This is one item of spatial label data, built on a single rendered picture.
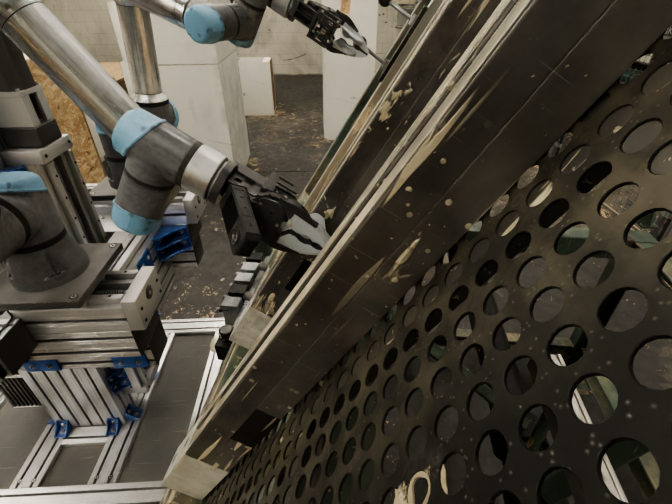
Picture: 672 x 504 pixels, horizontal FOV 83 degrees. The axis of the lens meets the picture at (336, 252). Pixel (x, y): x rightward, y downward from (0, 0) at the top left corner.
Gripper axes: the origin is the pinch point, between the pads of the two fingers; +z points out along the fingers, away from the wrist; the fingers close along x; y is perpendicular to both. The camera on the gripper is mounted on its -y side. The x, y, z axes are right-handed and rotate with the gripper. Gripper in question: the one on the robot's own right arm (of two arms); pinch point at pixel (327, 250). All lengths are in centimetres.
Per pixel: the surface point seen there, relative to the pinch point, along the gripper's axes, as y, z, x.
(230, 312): 32, -6, 60
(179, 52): 251, -126, 80
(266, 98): 518, -95, 169
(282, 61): 835, -143, 194
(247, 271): 51, -8, 58
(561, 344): 87, 137, 39
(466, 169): -25.0, -1.0, -28.1
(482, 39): -21.2, -4.6, -34.6
